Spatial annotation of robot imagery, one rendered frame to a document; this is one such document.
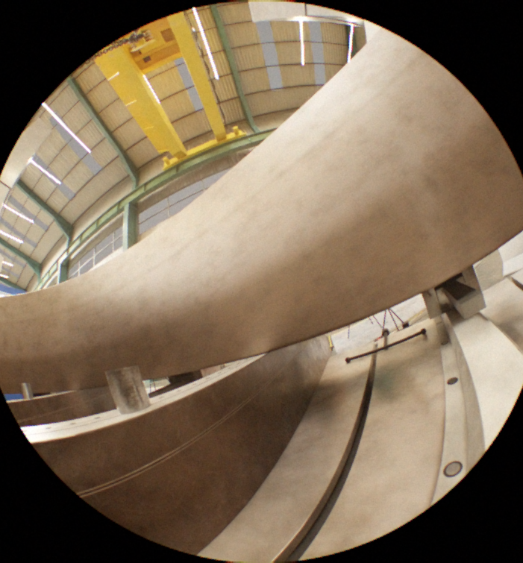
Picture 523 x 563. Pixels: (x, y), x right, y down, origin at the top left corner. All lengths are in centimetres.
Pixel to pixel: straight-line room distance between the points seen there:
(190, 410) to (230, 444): 15
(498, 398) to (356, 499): 36
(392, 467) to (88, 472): 61
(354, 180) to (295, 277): 41
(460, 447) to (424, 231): 55
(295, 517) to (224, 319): 79
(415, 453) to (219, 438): 50
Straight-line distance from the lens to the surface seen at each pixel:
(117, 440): 39
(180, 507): 49
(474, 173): 69
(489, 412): 45
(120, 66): 1100
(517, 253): 329
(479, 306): 70
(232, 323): 83
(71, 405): 168
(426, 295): 113
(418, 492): 53
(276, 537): 54
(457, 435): 56
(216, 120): 1182
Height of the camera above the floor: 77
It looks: 15 degrees up
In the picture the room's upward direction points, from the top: 20 degrees counter-clockwise
